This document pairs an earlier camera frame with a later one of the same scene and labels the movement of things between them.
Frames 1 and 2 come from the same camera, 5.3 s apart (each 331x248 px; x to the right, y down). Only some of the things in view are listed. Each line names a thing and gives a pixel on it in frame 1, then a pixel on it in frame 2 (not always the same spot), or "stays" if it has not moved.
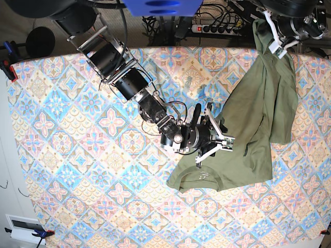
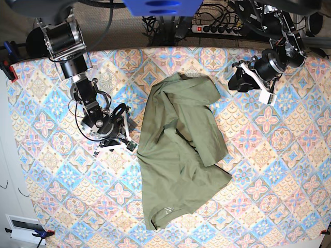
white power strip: (215, 29) stays
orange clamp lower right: (324, 232) stays
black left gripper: (206, 140) -> (122, 125)
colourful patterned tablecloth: (97, 173) stays
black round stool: (40, 42) stays
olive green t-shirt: (259, 108) -> (180, 139)
